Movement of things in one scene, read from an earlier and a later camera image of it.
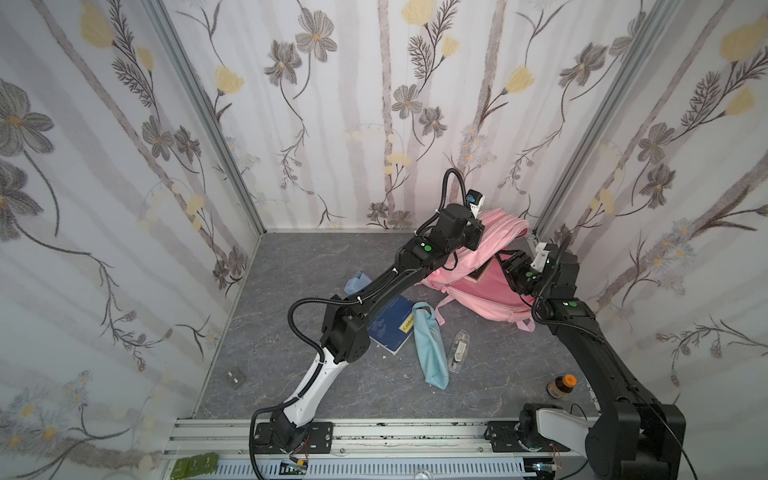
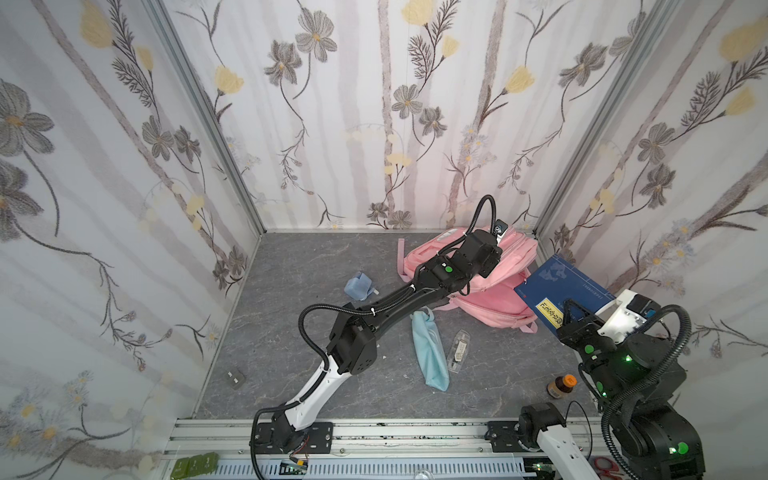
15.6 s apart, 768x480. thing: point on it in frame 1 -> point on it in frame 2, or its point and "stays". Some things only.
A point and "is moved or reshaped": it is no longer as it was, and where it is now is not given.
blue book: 394,324 is moved or reshaped
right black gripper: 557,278 -> 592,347
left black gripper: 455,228 -> 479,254
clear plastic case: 459,351 stays
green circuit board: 193,466 stays
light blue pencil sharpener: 355,284 stays
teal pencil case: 431,345 stays
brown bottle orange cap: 561,385 stays
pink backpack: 450,283 is moved or reshaped
